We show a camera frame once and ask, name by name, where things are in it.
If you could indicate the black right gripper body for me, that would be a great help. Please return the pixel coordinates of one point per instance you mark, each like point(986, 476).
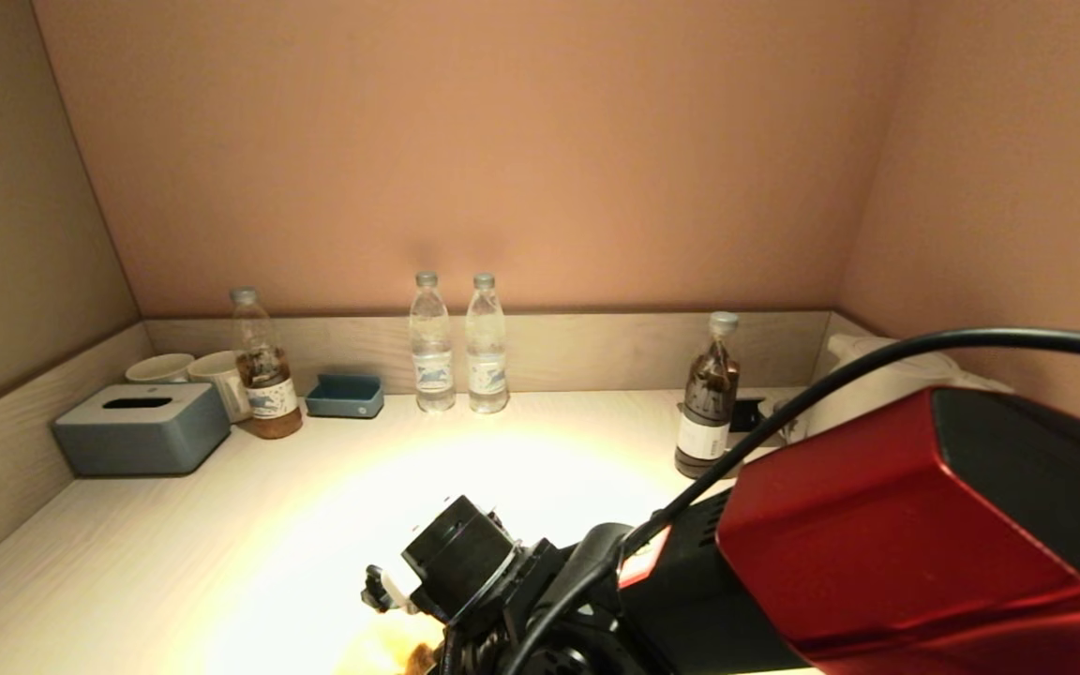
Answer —
point(484, 652)

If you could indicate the orange cloth with grey edge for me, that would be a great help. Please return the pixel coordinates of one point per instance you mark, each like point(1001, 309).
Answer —
point(390, 652)

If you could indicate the red black right robot arm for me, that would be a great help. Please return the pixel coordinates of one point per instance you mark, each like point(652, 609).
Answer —
point(877, 525)

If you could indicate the clear water bottle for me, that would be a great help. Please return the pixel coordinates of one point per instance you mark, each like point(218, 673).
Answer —
point(431, 373)
point(487, 373)

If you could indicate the small blue tray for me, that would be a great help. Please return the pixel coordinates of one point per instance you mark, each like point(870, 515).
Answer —
point(343, 402)

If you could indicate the dark tea bottle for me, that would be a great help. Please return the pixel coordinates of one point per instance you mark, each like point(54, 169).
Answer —
point(704, 431)

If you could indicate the half-full amber tea bottle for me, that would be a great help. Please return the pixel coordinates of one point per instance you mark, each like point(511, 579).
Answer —
point(268, 400)

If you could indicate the black recessed desk socket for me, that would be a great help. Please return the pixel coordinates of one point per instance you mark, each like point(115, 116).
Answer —
point(748, 415)

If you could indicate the grey power plug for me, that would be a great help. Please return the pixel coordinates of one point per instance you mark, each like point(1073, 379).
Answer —
point(782, 410)

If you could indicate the blue-grey tissue box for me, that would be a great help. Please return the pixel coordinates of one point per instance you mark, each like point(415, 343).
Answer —
point(142, 439)

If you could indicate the white electric kettle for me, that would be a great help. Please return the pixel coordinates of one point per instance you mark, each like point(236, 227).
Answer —
point(877, 375)

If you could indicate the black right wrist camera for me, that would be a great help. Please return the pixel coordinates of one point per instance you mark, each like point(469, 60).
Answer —
point(460, 558)

